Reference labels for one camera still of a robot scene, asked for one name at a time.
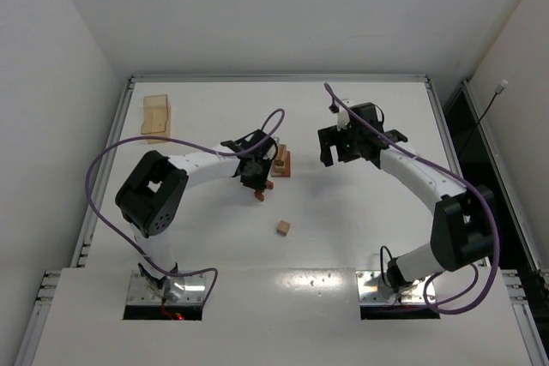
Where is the brown arch wood block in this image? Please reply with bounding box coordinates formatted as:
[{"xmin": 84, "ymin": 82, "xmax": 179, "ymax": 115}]
[{"xmin": 254, "ymin": 181, "xmax": 274, "ymax": 201}]

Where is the reddish long wood block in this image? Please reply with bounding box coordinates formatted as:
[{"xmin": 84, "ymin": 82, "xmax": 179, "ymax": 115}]
[{"xmin": 281, "ymin": 151, "xmax": 292, "ymax": 177}]

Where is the lone light wood cube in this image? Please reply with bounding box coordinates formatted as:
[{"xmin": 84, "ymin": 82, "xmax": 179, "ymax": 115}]
[{"xmin": 276, "ymin": 220, "xmax": 291, "ymax": 237}]

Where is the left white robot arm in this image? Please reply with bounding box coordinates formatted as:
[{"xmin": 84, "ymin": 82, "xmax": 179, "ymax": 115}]
[{"xmin": 115, "ymin": 129, "xmax": 279, "ymax": 291}]

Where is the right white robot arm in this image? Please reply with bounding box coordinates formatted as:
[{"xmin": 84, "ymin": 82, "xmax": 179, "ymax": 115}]
[{"xmin": 317, "ymin": 103, "xmax": 494, "ymax": 292}]

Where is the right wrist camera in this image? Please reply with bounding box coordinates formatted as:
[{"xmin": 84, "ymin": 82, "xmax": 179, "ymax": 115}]
[{"xmin": 329, "ymin": 103, "xmax": 350, "ymax": 131}]

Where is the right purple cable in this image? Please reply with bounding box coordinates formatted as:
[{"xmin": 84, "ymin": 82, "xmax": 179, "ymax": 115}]
[{"xmin": 323, "ymin": 82, "xmax": 501, "ymax": 314}]

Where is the purple cable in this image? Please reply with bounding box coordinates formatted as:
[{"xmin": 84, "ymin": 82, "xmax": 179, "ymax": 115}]
[
  {"xmin": 323, "ymin": 82, "xmax": 501, "ymax": 314},
  {"xmin": 85, "ymin": 108, "xmax": 287, "ymax": 298}
]

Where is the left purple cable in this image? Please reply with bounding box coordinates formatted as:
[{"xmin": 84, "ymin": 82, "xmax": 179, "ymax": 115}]
[{"xmin": 85, "ymin": 108, "xmax": 287, "ymax": 298}]

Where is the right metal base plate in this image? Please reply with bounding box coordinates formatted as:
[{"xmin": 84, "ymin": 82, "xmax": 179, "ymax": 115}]
[{"xmin": 355, "ymin": 270, "xmax": 436, "ymax": 309}]

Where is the metal base plate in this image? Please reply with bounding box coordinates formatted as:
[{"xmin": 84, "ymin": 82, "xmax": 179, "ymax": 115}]
[
  {"xmin": 355, "ymin": 270, "xmax": 436, "ymax": 309},
  {"xmin": 126, "ymin": 271, "xmax": 206, "ymax": 306}
]

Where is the black wall cable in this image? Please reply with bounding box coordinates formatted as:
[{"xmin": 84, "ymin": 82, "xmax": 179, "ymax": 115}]
[{"xmin": 454, "ymin": 79, "xmax": 510, "ymax": 157}]

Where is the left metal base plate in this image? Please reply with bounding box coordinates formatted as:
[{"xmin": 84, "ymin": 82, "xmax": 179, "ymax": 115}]
[{"xmin": 126, "ymin": 271, "xmax": 206, "ymax": 306}]

